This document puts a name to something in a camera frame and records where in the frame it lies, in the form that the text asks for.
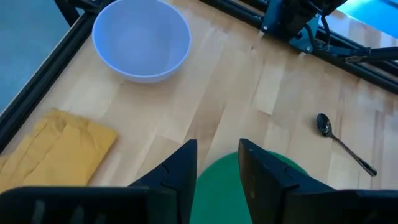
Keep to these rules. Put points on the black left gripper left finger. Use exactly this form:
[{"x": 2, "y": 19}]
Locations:
[{"x": 174, "y": 186}]

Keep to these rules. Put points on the black aluminium table frame rail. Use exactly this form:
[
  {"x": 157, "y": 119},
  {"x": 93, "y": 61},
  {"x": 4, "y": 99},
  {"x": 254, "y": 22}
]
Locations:
[
  {"x": 37, "y": 84},
  {"x": 357, "y": 67}
]

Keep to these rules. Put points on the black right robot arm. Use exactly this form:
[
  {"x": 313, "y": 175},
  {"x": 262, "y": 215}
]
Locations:
[{"x": 289, "y": 18}]

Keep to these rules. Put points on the dark metal spoon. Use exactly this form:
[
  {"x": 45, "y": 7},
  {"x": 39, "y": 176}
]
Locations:
[{"x": 324, "y": 124}]

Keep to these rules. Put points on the yellow folded cloth napkin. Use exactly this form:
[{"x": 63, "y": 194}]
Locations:
[{"x": 59, "y": 149}]

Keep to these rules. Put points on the pale blue plastic bowl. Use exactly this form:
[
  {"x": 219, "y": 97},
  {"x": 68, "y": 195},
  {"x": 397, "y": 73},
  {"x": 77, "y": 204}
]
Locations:
[{"x": 141, "y": 40}]

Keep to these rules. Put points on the green round plate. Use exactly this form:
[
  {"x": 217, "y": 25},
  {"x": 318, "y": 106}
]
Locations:
[{"x": 217, "y": 193}]

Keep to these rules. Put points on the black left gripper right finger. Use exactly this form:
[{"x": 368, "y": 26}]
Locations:
[{"x": 267, "y": 186}]

